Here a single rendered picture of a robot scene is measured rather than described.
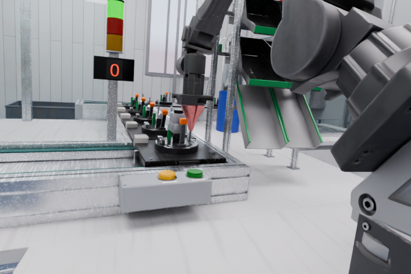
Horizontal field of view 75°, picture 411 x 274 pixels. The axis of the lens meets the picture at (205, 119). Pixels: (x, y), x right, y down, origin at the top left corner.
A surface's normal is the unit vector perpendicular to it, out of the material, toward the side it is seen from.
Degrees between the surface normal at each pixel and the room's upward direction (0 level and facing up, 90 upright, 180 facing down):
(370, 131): 90
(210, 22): 136
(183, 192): 90
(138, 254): 0
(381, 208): 90
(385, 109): 90
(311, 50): 82
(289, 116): 45
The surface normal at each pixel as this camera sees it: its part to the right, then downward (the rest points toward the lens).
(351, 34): -0.92, -0.17
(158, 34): 0.24, 0.17
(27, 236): 0.08, -0.98
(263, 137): 0.21, -0.58
